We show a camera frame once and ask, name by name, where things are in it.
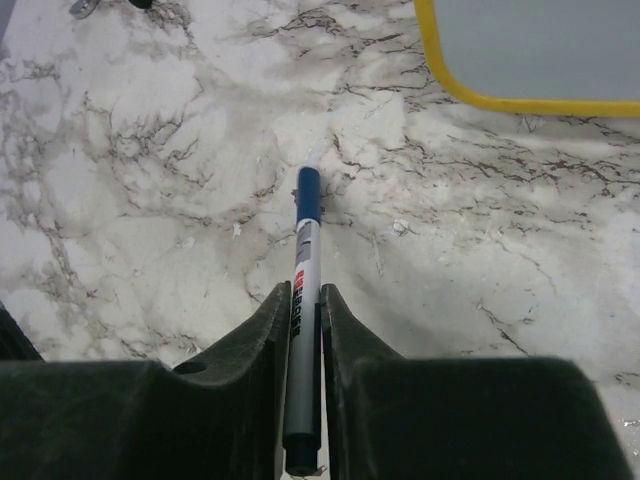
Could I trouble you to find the white whiteboard marker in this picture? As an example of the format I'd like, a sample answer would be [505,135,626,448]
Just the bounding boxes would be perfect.
[283,219,321,477]

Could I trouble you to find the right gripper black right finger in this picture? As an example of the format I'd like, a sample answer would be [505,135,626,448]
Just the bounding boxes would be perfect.
[320,284,633,479]

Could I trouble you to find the yellow framed whiteboard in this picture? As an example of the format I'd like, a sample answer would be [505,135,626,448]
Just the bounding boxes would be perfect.
[414,1,639,118]

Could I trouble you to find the silver wrench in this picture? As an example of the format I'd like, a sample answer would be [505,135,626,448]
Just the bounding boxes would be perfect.
[69,0,100,20]

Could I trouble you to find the blue handled pliers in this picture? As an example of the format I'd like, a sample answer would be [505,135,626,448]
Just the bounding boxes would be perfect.
[129,0,153,10]

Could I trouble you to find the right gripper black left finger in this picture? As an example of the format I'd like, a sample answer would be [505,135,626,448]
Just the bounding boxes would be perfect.
[1,282,291,479]

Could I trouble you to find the blue marker cap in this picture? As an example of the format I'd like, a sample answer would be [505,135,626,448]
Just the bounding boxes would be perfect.
[296,167,322,230]

